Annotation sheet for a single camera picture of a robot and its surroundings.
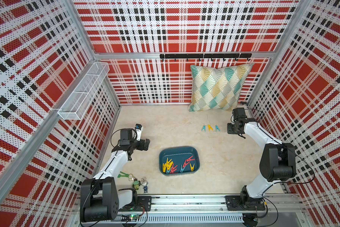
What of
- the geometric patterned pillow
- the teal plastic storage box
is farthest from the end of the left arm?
the geometric patterned pillow

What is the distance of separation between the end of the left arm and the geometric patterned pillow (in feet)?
1.68

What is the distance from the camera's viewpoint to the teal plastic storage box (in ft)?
2.81

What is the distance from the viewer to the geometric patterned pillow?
0.92 m

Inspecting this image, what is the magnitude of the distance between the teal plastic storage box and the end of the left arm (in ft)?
0.44

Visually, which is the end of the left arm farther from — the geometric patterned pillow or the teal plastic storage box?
the geometric patterned pillow

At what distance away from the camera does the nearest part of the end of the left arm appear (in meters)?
0.64

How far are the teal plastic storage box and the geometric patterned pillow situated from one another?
386mm
